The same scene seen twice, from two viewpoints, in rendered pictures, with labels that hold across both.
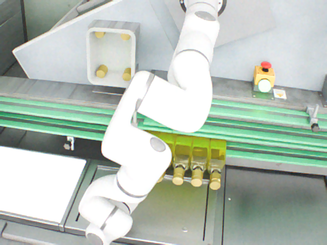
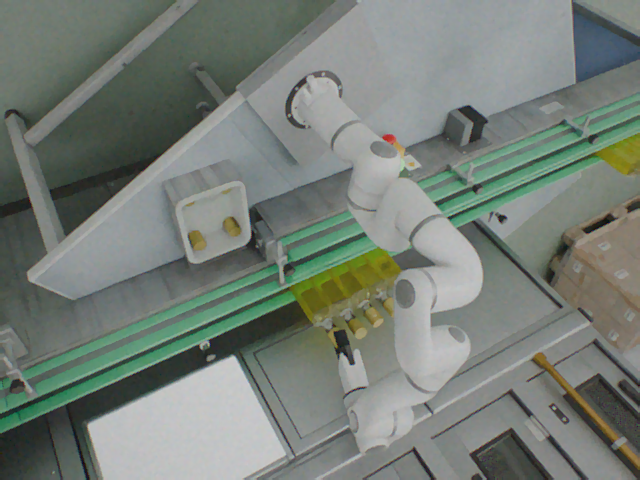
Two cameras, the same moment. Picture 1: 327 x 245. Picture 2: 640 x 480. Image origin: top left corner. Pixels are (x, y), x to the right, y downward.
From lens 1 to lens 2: 0.75 m
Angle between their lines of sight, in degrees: 30
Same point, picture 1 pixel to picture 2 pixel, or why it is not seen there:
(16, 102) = (97, 348)
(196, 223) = not seen: hidden behind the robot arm
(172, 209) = (374, 351)
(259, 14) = (379, 88)
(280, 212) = not seen: hidden behind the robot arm
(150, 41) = (246, 174)
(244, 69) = not seen: hidden behind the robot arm
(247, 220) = (441, 315)
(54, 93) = (143, 301)
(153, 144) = (456, 337)
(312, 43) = (431, 87)
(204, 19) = (391, 157)
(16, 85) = (69, 323)
